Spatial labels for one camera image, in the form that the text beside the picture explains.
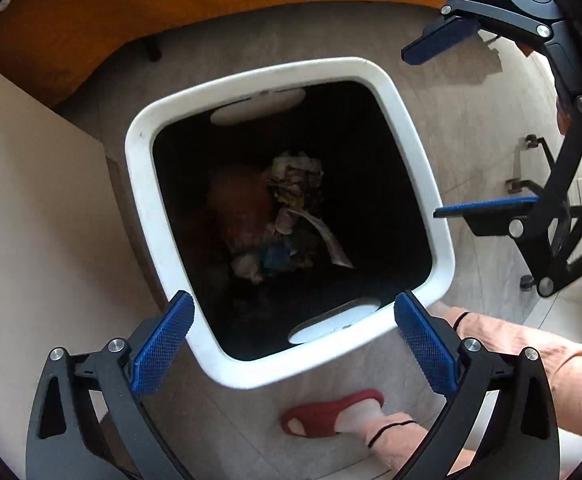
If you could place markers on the white plastic trash bin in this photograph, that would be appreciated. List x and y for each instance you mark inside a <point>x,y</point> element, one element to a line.
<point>401,110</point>

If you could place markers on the wooden bedside table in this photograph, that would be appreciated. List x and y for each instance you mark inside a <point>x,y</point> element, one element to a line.
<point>31,220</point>

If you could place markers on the black bed leg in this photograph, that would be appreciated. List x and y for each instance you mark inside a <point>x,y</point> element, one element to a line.
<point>152,49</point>

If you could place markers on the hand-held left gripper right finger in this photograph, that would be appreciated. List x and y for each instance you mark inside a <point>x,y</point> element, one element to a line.
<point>426,342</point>

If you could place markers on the red cigarette pack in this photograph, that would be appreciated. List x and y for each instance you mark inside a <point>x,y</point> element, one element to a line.
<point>236,200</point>

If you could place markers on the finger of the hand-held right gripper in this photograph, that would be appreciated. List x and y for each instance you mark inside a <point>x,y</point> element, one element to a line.
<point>491,206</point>
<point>438,40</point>

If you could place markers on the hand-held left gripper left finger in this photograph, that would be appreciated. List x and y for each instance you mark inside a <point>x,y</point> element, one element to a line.
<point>163,342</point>

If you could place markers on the blue crumpled wrapper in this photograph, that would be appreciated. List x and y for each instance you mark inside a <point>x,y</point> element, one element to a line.
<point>277,256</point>

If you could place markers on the red slipper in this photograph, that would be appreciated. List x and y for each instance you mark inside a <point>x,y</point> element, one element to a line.
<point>316,412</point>

